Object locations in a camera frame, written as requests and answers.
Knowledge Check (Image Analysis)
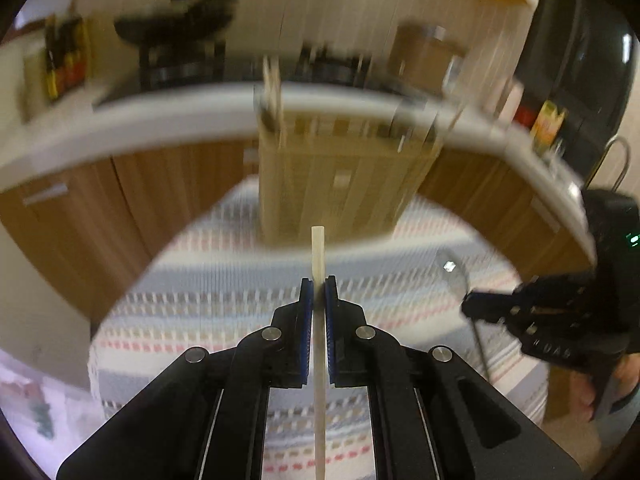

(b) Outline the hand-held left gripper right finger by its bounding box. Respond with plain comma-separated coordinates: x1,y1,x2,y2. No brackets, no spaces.
323,275,584,480

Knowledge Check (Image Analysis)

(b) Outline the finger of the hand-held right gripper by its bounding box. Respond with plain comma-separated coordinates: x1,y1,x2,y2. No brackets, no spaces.
461,275,552,331

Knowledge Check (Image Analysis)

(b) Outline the black stove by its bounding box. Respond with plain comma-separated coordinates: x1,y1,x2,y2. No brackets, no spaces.
92,42,416,111

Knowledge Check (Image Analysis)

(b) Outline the brown canister with metal lid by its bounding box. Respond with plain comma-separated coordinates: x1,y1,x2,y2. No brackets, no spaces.
391,22,463,97

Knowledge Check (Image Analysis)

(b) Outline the striped woven cloth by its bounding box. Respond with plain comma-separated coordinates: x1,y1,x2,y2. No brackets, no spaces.
87,177,551,480

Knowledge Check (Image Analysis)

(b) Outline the yellow box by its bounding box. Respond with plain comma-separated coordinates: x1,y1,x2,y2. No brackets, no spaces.
529,100,567,142

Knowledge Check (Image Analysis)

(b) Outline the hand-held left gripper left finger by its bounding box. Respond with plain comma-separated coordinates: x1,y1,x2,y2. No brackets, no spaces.
56,277,316,480

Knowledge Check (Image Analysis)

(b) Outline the metal spoon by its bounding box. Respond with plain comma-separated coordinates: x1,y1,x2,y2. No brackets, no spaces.
436,249,493,377

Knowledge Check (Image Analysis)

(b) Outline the black oven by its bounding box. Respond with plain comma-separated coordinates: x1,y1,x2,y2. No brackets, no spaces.
514,0,638,181

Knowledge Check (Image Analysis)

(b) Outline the person's right hand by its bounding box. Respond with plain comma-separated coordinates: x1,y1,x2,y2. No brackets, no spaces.
574,350,640,417

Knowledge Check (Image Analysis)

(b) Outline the black frying pan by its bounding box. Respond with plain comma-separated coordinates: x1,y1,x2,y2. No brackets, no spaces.
114,0,240,47

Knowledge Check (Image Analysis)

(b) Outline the group of sauce bottles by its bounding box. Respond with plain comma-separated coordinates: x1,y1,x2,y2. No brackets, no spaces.
42,14,95,102

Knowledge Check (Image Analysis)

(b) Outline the curved metal handle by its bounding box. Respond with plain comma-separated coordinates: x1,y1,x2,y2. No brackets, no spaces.
594,137,632,192

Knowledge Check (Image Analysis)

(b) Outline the beige plastic utensil basket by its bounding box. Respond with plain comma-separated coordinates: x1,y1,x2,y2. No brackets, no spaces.
256,85,447,247

